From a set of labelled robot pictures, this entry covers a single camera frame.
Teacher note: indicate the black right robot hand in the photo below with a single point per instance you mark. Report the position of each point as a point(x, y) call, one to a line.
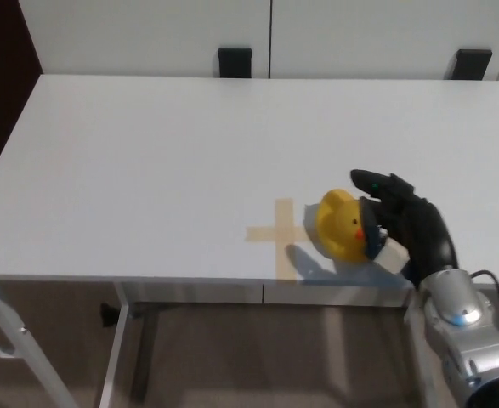
point(423, 238)

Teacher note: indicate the yellow rubber duck toy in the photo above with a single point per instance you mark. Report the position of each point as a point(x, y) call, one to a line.
point(338, 225)

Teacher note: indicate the white metal desk leg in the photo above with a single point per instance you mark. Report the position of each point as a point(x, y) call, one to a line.
point(117, 340)
point(15, 336)
point(426, 365)

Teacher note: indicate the black desk foot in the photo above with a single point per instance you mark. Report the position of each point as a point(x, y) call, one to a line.
point(109, 314)

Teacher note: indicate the white hook on desk leg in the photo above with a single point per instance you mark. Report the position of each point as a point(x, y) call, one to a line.
point(3, 352)

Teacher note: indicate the short beige tape strip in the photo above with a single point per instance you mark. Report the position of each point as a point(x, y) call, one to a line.
point(266, 234)

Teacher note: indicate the white cabinet panel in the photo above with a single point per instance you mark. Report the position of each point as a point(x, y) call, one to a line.
point(147, 34)
point(381, 34)

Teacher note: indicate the dark brown door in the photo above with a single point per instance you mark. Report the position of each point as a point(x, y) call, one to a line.
point(2, 85)

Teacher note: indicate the black cabinet bracket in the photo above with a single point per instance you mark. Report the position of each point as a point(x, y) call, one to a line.
point(234, 63)
point(471, 64)

